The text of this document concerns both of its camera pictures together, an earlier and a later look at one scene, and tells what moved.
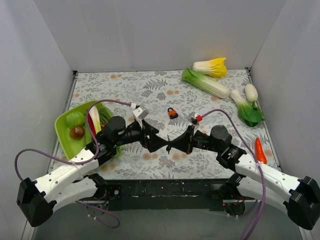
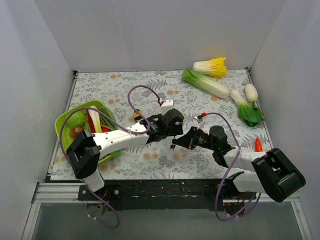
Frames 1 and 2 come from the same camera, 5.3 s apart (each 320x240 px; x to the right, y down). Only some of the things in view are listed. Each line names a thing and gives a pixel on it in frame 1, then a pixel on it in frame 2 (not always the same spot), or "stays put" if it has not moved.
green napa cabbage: x=209 y=86 stays put
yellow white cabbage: x=216 y=67 stays put
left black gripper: x=145 y=136 -> x=169 y=132
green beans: x=104 y=114 stays put
